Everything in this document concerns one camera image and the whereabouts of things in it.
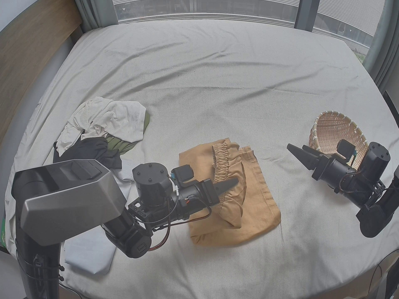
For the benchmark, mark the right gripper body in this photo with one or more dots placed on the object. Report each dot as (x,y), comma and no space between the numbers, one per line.
(332,171)

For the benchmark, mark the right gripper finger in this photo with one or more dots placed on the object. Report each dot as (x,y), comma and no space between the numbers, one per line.
(307,160)
(313,153)

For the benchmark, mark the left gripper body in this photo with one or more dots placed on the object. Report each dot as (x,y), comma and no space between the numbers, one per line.
(196,198)

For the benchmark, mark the tan shorts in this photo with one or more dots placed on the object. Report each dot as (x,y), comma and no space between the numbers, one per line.
(258,204)

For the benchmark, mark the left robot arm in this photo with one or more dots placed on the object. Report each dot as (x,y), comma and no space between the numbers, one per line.
(68,198)

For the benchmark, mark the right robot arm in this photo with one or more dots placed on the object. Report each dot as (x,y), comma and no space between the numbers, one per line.
(377,159)

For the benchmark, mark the round woven basket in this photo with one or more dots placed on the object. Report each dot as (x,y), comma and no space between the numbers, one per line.
(330,129)

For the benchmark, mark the green garment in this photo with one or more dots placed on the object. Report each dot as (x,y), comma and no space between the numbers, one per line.
(121,145)

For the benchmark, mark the white garment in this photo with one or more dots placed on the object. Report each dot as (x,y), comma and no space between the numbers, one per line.
(115,117)

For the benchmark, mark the black garment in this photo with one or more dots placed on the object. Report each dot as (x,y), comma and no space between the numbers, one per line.
(90,149)

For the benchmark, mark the pale grey garment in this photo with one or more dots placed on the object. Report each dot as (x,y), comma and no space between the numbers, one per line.
(87,254)

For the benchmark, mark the bed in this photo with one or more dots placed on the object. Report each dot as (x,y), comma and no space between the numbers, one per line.
(199,58)

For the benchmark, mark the grey-green curtain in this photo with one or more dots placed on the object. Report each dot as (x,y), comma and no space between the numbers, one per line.
(93,5)
(386,42)

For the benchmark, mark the green printed packet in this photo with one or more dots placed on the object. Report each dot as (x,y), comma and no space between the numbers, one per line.
(2,232)

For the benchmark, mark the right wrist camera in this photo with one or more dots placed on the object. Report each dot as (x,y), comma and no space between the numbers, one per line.
(346,148)

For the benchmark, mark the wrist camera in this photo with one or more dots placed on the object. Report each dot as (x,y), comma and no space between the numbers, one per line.
(346,148)
(184,173)

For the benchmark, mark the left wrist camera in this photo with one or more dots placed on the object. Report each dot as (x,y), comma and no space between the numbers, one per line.
(184,173)

